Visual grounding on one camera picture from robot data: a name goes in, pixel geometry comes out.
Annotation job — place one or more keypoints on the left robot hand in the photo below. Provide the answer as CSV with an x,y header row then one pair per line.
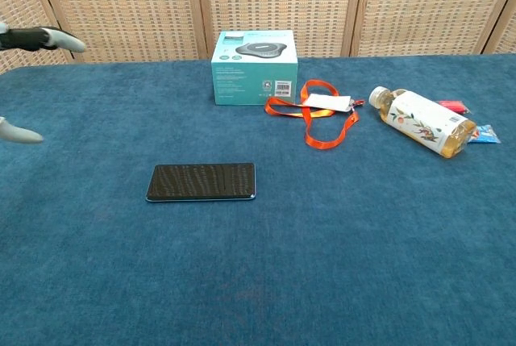
x,y
24,38

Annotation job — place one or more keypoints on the blue smartphone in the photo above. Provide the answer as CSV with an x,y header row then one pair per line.
x,y
201,180

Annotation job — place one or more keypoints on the teal speaker box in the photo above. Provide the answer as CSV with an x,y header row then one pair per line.
x,y
254,76

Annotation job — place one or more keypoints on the woven folding screen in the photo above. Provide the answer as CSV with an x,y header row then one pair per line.
x,y
258,3

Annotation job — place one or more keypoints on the blue table cloth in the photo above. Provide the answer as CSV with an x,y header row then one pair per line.
x,y
258,221

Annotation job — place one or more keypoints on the white badge card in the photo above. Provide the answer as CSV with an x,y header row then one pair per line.
x,y
327,102

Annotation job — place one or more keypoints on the yellow tea bottle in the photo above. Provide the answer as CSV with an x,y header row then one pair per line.
x,y
427,120

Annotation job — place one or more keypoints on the red snack packet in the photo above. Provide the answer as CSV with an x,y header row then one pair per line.
x,y
455,105

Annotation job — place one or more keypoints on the blue snack packet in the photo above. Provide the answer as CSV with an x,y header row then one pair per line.
x,y
485,134

